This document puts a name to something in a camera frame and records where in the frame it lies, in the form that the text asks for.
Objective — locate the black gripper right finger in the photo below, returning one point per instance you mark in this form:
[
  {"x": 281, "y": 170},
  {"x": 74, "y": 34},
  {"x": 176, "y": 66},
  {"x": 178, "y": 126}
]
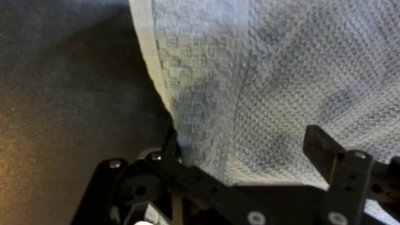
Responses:
[{"x": 354, "y": 176}]

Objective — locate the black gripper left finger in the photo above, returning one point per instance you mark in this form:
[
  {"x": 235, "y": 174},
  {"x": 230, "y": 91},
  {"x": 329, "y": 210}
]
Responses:
[{"x": 159, "y": 190}]

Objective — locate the light blue towel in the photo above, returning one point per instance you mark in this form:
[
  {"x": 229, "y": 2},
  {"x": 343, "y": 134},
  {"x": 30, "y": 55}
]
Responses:
[{"x": 243, "y": 79}]

